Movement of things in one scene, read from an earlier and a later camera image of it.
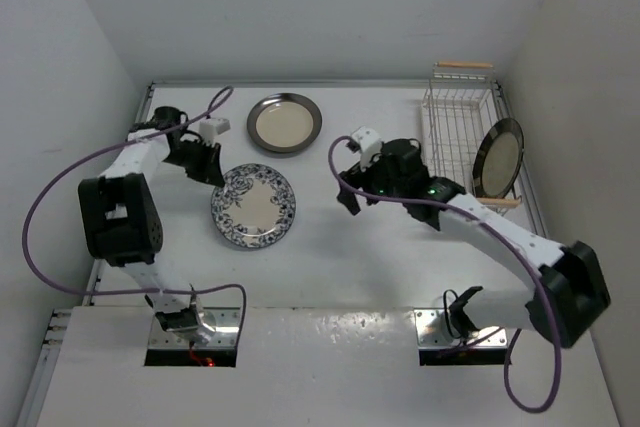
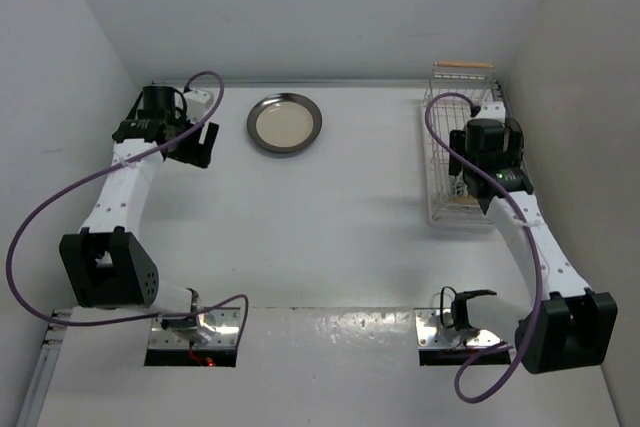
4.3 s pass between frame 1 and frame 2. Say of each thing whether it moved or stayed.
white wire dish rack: stayed
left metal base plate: stayed
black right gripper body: moved
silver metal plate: stayed
